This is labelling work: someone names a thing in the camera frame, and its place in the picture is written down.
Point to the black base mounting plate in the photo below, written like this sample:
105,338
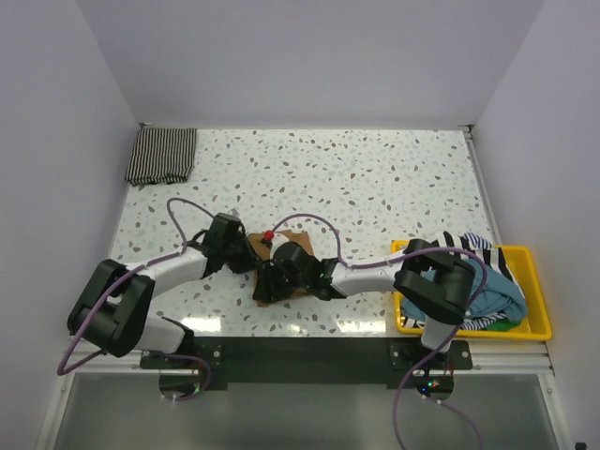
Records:
320,360

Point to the blue tank top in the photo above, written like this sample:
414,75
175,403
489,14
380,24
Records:
501,294

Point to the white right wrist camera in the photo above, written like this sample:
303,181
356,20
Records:
273,240

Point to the tan tank top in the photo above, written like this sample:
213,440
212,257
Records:
300,239

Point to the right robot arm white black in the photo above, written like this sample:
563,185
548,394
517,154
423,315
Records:
436,280

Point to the yellow plastic bin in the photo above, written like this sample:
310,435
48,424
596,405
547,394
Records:
536,325

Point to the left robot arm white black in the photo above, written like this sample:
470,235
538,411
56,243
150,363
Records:
113,309

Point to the green tank top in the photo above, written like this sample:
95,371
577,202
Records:
501,326

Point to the black white striped tank top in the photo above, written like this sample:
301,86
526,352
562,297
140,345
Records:
162,155

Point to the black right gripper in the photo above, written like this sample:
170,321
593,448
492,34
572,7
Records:
266,283

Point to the navy white striped tank top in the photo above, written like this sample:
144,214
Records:
483,253

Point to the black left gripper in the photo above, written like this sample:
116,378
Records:
248,260

